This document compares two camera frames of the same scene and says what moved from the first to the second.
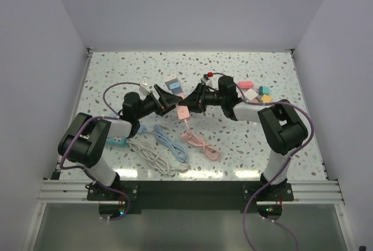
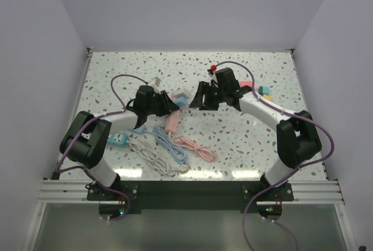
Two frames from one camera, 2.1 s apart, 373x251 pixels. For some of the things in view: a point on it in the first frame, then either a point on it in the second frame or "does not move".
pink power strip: [183, 113] → [172, 121]
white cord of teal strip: [154, 159] does not move
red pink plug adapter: [245, 84] does not move
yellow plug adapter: [266, 98] does not move
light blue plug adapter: [264, 89] does not move
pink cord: [193, 138] → [204, 151]
